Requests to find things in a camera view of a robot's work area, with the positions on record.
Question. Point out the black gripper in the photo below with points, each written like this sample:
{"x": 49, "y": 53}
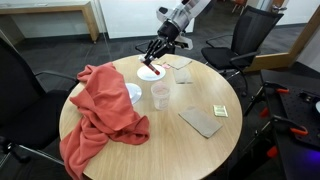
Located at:
{"x": 159, "y": 46}

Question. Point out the red white Expo marker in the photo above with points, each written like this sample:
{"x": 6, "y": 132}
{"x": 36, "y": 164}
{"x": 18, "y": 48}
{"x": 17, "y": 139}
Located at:
{"x": 152, "y": 68}

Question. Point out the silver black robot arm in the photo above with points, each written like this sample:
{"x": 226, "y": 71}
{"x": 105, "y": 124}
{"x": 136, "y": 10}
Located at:
{"x": 174, "y": 22}

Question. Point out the clear plastic cup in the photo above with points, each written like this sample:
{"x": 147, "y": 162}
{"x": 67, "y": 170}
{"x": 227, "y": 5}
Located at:
{"x": 161, "y": 94}

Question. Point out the pink sticky note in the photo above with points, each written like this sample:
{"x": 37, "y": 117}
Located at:
{"x": 166, "y": 66}

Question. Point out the grey napkin near plate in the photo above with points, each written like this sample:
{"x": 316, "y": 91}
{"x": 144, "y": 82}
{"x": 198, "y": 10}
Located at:
{"x": 182, "y": 76}

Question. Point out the white plate under cloth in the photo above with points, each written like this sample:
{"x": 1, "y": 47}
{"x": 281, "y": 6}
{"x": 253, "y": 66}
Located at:
{"x": 135, "y": 92}

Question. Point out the black office chair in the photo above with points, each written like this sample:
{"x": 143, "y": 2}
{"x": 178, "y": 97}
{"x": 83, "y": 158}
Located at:
{"x": 251, "y": 29}
{"x": 29, "y": 115}

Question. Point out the red fleece cloth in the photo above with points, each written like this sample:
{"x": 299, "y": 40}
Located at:
{"x": 107, "y": 114}

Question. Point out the green white paper packet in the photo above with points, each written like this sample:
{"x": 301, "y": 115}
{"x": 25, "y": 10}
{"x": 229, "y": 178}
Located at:
{"x": 220, "y": 111}

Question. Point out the black equipment table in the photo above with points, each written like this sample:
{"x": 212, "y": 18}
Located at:
{"x": 291, "y": 132}

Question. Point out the black office chair left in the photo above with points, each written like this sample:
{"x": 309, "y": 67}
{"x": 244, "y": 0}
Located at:
{"x": 29, "y": 115}

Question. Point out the orange handled clamp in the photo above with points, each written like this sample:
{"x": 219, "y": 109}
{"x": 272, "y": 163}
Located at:
{"x": 293, "y": 127}

